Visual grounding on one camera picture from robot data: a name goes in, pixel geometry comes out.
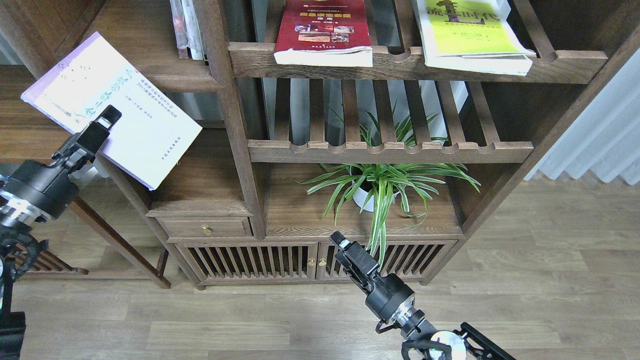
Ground small wooden drawer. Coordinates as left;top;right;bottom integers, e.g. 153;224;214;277
156;217;253;239

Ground left slatted cabinet door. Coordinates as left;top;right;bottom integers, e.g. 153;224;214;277
177;243;318;286

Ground upright white books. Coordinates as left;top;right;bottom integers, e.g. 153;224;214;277
169;0;208;61

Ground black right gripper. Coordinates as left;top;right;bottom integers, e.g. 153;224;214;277
330;231;415;323

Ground white and lilac book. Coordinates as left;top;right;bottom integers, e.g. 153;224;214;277
21;32;202;191

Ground white curtain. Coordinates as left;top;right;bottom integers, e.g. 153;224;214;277
525;51;640;186

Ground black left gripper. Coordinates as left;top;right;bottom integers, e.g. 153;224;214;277
4;105;122;219

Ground dark wooden bookshelf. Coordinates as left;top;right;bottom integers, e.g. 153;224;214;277
1;0;640;289

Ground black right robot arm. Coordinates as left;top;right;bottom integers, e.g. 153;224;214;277
330;231;514;360

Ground red book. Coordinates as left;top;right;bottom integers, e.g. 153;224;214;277
273;0;373;68

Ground right slatted cabinet door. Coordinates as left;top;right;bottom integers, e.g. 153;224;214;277
316;239;457;282

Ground yellow-green book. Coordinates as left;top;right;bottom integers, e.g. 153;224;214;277
413;0;535;76

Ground green spider plant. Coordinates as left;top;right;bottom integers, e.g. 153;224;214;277
296;102;482;273

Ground slatted cabinet door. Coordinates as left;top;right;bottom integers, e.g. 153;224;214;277
177;243;318;286
316;239;457;282

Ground white plant pot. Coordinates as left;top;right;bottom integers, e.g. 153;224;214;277
352;180;400;212

